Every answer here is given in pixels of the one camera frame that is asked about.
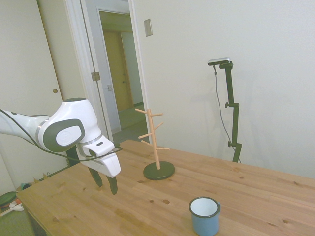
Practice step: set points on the wooden mug tree black base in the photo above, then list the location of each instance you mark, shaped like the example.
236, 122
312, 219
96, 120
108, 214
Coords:
155, 152

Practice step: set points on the white floor object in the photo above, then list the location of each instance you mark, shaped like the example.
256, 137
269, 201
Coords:
16, 208

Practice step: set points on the white open room door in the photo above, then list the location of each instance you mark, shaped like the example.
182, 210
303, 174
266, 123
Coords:
108, 110

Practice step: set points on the green round floor object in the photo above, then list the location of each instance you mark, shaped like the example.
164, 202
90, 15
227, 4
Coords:
7, 199

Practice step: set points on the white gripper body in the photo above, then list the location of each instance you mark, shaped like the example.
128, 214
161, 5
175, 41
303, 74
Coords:
110, 166

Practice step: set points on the wooden hallway door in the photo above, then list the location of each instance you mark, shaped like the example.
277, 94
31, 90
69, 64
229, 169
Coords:
115, 73

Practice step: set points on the brass door hinge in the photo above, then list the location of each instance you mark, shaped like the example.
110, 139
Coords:
96, 76

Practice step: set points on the white closet door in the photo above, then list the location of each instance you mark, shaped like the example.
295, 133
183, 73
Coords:
64, 49

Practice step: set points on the black camera stand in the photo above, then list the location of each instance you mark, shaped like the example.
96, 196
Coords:
235, 123

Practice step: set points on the blue enamel mug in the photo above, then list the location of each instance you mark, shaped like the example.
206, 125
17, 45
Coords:
204, 223

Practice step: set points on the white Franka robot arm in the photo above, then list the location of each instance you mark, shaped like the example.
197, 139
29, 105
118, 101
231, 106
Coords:
73, 115

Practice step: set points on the beige wall switch plate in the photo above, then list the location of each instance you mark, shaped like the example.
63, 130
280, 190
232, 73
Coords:
148, 27

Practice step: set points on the metal door latch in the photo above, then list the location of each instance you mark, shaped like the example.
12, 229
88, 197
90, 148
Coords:
107, 88

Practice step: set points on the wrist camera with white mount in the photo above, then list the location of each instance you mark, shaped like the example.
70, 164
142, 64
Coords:
103, 147

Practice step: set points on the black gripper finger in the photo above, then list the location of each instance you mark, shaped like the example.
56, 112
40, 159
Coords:
96, 177
113, 185

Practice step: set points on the grey camera on stand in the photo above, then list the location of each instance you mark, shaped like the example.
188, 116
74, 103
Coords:
219, 61

